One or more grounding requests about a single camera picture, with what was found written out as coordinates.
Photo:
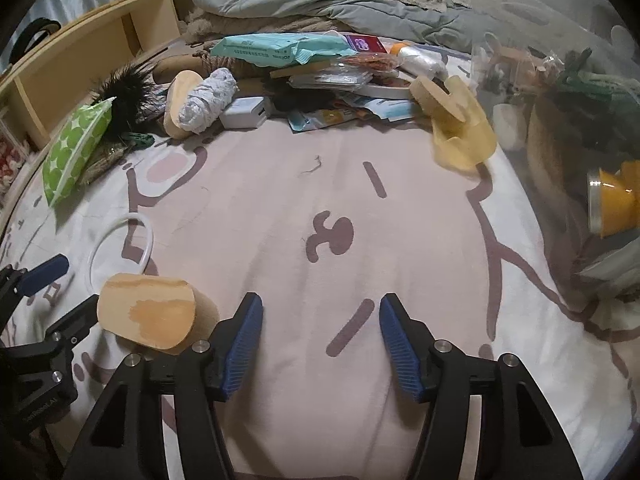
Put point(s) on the clear plastic packet stack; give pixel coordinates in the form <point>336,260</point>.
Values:
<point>330,79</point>

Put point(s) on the white plastic bag roll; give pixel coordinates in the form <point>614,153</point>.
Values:
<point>422,62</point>

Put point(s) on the white charger adapter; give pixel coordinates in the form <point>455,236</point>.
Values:
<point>245,112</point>

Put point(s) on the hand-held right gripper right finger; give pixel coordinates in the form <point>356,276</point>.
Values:
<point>400,350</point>

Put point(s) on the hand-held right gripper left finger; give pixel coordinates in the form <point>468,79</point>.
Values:
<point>245,347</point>

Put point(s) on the blue yellow packet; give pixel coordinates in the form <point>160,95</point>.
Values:
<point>320,119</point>

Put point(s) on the brown furry item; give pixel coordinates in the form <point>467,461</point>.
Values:
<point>555,150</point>

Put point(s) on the wooden bedside shelf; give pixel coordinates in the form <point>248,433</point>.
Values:
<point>85,45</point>

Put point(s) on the clear plastic storage bin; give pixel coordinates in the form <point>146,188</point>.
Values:
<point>550,20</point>

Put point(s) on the purple card box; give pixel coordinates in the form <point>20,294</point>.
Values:
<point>367,42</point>

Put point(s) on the white yarn ball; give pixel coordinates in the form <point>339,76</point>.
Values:
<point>210,97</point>

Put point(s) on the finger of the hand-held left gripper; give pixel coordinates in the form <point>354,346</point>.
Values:
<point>75,320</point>
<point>45,272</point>

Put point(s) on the grey duvet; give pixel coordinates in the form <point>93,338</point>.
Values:
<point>320,12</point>

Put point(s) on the red patterned cloth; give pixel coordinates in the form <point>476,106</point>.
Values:
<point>12,160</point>

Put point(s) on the green plastic clip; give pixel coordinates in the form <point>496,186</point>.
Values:
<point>136,139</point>

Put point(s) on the black feather duster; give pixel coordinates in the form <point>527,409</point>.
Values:
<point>130,90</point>

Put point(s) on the orange red snack packet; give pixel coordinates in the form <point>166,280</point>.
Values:
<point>372,62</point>

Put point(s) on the yellow tape roll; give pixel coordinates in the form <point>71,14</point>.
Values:
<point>612,200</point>

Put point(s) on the teal wet wipes pack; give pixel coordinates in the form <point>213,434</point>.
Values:
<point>275,50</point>

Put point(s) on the white oval hoop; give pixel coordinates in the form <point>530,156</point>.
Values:
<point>385,91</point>

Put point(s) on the thick oval wooden block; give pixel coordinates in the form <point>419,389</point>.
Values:
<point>145,315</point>

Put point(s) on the jute twine bundle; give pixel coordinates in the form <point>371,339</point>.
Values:
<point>102,160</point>

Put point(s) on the white round puff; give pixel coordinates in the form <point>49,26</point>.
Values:
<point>510,127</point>

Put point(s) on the notched wooden cutout piece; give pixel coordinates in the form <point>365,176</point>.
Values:
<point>425,92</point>

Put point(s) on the green dotted tissue pack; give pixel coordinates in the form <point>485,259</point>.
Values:
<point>75,145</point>

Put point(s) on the beige fleece blanket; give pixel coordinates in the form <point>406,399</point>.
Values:
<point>260,25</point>

